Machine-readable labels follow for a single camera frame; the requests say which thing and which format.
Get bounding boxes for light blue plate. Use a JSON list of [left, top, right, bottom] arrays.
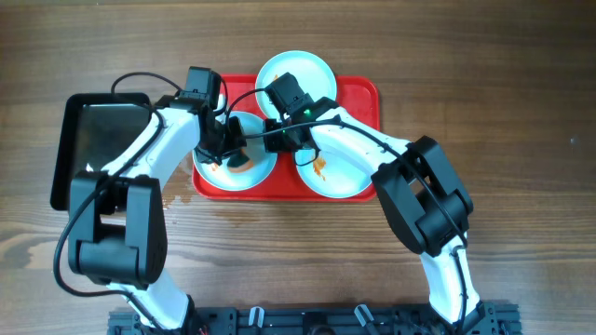
[[255, 50, 337, 102], [292, 149, 372, 199], [193, 138, 278, 192]]

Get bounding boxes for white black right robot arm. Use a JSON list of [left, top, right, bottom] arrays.
[[264, 99, 481, 333]]

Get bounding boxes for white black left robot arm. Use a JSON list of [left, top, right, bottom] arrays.
[[54, 93, 246, 334]]

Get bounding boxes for red plastic tray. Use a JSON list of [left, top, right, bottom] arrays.
[[192, 76, 380, 202]]

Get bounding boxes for black plastic tray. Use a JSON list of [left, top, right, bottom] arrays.
[[49, 93, 151, 210]]

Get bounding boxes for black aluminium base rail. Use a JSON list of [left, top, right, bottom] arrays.
[[107, 302, 522, 335]]

